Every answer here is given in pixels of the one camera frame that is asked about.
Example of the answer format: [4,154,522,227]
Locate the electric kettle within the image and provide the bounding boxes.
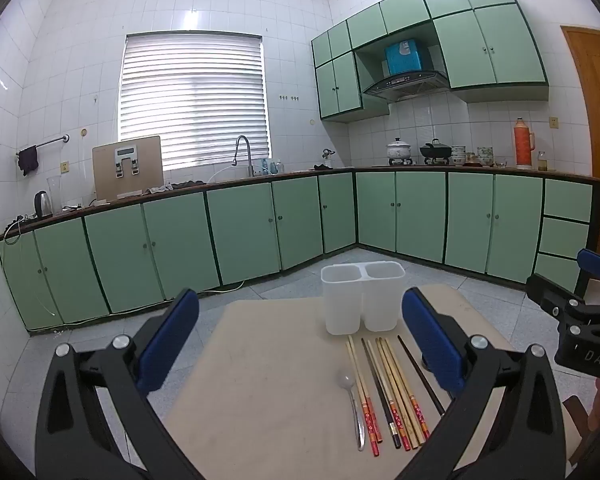
[33,190,54,219]

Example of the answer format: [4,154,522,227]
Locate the plain bamboo chopstick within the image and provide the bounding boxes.
[376,338,419,449]
[380,337,425,446]

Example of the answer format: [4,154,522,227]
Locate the white cooking pot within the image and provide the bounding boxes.
[386,136,414,166]

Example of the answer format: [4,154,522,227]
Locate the metal kitchen faucet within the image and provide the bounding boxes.
[231,135,255,178]

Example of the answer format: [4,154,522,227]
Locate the wooden chair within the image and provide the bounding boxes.
[562,395,597,467]

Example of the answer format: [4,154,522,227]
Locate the green base cabinets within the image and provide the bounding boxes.
[0,170,600,333]

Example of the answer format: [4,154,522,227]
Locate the red-patterned wooden chopstick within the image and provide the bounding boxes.
[367,340,411,451]
[384,337,431,440]
[346,336,379,457]
[350,335,383,447]

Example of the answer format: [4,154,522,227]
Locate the black wok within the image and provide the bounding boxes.
[419,139,453,165]

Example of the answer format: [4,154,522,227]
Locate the blue box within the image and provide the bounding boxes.
[384,38,425,76]

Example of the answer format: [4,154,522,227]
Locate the white window blind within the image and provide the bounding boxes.
[119,32,272,171]

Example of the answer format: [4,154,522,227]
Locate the clear plastic pitcher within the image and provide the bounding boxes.
[46,176,63,213]

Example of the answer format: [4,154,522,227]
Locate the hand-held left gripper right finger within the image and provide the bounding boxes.
[395,287,568,480]

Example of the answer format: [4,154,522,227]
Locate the black chopstick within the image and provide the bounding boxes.
[361,338,402,450]
[397,335,445,416]

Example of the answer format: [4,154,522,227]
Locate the white plastic utensil holder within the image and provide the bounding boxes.
[321,261,406,336]

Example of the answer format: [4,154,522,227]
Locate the metal towel bar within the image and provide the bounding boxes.
[16,134,71,157]

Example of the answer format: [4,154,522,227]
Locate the black range hood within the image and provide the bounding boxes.
[362,71,451,103]

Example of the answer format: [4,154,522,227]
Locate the metal spoon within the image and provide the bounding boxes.
[336,370,367,452]

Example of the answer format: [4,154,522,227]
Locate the orange thermos flask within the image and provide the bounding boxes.
[513,118,536,170]

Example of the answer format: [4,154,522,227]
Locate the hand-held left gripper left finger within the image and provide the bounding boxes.
[34,287,206,480]

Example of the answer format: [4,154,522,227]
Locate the green wall cabinets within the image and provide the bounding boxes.
[311,0,551,123]

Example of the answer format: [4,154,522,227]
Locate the wooden door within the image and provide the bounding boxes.
[560,25,600,261]

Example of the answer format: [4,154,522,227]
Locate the dark hanging towel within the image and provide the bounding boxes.
[18,145,40,177]

